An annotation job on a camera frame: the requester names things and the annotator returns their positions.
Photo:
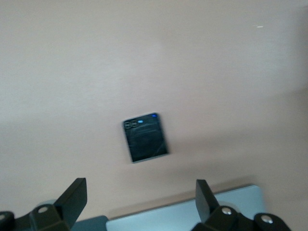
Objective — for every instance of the black mouse pad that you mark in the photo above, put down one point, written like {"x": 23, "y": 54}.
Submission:
{"x": 93, "y": 223}

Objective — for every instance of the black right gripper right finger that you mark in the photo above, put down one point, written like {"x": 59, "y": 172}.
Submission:
{"x": 207, "y": 204}

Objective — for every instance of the grey closed laptop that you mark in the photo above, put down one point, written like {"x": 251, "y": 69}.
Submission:
{"x": 173, "y": 216}

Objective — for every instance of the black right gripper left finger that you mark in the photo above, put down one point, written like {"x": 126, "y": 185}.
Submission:
{"x": 72, "y": 204}

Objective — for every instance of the black square flip phone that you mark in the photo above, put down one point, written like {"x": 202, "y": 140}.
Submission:
{"x": 146, "y": 139}

